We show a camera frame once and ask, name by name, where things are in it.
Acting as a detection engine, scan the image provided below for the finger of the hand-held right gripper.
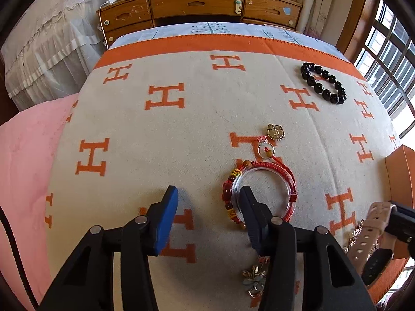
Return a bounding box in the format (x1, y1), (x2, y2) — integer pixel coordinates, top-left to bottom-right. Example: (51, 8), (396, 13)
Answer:
(384, 200), (415, 243)

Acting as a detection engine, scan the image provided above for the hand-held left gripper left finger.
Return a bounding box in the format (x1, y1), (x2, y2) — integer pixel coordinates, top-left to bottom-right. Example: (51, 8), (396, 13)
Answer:
(37, 185), (179, 311)

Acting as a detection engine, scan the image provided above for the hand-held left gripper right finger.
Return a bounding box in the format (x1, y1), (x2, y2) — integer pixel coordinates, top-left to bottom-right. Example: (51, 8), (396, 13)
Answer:
(238, 185), (378, 311)

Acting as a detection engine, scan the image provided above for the pink strap wristwatch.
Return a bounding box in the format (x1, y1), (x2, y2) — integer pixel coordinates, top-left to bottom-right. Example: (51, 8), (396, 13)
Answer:
(348, 201), (398, 286)

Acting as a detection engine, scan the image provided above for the pink plastic tray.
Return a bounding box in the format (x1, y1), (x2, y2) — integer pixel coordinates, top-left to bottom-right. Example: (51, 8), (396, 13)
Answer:
(385, 145), (415, 208)

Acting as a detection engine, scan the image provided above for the red and yellow beaded bracelet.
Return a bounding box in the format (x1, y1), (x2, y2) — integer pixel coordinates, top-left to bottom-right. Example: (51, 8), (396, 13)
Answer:
(221, 159), (252, 230)

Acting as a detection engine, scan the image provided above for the silver flower brooch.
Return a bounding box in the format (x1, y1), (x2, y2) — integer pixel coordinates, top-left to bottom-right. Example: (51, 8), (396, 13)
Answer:
(241, 256), (271, 299)

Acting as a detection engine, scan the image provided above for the gold chain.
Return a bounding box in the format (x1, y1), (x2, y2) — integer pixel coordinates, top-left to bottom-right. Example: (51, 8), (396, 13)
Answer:
(344, 220), (365, 254)

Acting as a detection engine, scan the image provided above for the clear plastic bangle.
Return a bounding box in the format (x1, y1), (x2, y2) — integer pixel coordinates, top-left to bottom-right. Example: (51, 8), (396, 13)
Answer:
(232, 165), (298, 224)

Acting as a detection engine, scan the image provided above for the red braided cord bracelet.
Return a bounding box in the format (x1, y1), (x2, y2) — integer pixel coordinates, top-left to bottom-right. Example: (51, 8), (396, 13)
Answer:
(243, 161), (298, 224)

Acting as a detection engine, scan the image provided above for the silver ring with bead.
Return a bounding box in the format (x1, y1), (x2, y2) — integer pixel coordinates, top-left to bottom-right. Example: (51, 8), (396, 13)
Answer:
(256, 136), (283, 166)

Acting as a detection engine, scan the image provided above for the gold pendant charm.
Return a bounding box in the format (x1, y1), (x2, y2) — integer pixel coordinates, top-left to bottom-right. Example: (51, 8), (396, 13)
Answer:
(266, 124), (286, 141)

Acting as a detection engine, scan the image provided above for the black bead bracelet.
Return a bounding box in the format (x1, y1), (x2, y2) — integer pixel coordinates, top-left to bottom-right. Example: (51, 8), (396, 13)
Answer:
(300, 61), (347, 105)

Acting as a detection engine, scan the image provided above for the cream and orange patterned blanket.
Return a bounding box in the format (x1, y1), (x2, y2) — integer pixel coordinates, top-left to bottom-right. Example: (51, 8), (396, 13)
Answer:
(42, 34), (410, 311)

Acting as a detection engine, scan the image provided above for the pink bed sheet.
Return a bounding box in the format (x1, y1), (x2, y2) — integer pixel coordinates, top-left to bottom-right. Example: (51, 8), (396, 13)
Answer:
(0, 95), (80, 311)

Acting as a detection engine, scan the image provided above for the dark framed grid window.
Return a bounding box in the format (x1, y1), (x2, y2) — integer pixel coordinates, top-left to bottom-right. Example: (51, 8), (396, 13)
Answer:
(353, 0), (415, 137)

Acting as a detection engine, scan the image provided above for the light blue printed sheet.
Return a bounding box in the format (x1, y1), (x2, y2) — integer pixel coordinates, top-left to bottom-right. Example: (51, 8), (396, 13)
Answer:
(112, 22), (338, 55)

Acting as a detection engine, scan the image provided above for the white lace covered furniture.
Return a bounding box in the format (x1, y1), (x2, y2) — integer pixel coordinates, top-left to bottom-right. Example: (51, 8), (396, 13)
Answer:
(0, 0), (111, 111)

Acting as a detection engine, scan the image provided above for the wooden desk with drawers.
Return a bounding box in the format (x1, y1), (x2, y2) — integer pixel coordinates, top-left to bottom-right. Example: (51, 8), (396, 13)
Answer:
(96, 0), (303, 49)

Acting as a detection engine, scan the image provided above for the pale patterned curtain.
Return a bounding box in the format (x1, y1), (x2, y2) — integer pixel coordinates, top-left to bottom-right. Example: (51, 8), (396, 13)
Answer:
(285, 0), (360, 43)

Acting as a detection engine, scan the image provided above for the black cable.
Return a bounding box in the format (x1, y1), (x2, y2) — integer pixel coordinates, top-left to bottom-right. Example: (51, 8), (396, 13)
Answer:
(0, 206), (39, 311)

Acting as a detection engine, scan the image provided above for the white charger cable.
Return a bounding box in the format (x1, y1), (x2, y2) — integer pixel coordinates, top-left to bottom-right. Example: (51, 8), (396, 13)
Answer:
(98, 1), (110, 51)

